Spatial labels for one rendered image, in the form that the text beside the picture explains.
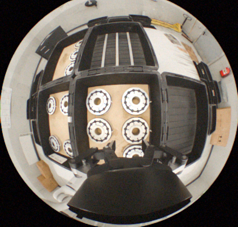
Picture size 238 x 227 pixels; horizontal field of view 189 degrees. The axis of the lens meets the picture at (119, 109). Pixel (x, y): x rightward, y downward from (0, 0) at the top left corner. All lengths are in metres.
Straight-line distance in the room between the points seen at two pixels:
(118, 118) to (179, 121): 0.28
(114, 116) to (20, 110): 3.20
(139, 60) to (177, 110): 0.30
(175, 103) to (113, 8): 3.28
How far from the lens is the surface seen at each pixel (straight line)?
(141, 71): 0.26
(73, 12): 3.52
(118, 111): 0.33
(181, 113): 0.42
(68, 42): 0.71
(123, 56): 0.42
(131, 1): 3.35
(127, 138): 0.31
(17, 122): 3.24
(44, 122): 0.55
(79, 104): 0.31
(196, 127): 0.52
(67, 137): 0.46
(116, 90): 0.34
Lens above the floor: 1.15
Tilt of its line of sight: 85 degrees down
